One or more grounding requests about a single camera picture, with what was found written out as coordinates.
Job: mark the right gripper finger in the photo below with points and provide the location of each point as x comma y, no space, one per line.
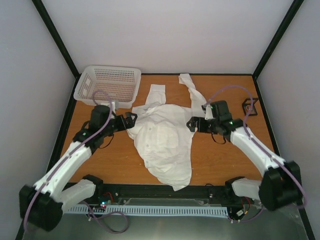
193,121
193,126

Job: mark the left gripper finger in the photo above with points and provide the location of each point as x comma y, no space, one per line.
131,117
129,125

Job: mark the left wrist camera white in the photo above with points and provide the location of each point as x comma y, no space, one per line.
113,105

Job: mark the white button-up shirt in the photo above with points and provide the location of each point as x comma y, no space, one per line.
161,136

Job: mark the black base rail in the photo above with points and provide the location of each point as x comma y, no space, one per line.
213,194

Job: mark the black open brooch box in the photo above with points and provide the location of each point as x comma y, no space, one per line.
252,103

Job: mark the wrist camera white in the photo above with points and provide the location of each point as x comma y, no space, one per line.
207,111
113,105

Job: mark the colourful round brooch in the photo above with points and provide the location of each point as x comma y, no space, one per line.
249,108

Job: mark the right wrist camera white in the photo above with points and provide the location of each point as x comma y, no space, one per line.
207,111

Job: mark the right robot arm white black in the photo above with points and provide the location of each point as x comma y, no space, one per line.
281,180

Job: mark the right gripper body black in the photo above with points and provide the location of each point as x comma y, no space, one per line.
205,128

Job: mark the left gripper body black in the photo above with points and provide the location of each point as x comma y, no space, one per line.
120,126

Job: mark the white perforated plastic basket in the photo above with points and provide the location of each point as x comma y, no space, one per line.
120,83

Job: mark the light blue slotted cable duct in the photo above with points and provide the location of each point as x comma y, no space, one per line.
164,211

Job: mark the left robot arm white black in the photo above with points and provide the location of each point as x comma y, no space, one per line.
45,202

